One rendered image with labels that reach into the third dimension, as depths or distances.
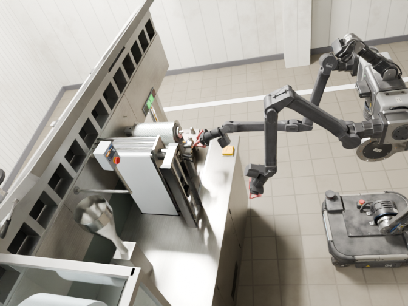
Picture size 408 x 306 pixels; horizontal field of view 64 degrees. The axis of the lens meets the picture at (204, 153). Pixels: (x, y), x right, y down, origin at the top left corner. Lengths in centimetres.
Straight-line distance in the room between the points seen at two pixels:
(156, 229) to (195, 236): 25
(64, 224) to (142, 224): 57
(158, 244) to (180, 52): 322
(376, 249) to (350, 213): 30
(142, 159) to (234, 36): 312
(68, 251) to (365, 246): 191
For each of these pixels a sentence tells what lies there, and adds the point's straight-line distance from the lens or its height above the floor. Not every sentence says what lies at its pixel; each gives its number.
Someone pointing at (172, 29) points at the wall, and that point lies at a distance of 454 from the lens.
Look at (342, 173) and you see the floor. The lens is 325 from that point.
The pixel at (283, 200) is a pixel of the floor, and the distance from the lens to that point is 305.
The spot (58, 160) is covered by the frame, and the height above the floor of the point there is 159.
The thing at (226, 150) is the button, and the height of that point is 92.
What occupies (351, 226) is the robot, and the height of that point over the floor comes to 26.
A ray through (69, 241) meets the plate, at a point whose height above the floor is 129.
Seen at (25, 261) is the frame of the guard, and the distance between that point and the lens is 133.
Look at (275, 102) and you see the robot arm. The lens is 132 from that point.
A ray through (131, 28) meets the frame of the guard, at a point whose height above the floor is 198.
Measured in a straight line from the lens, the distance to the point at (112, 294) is 111.
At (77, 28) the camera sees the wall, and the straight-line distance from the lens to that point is 491.
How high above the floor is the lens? 252
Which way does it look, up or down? 45 degrees down
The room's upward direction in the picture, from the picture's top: 17 degrees counter-clockwise
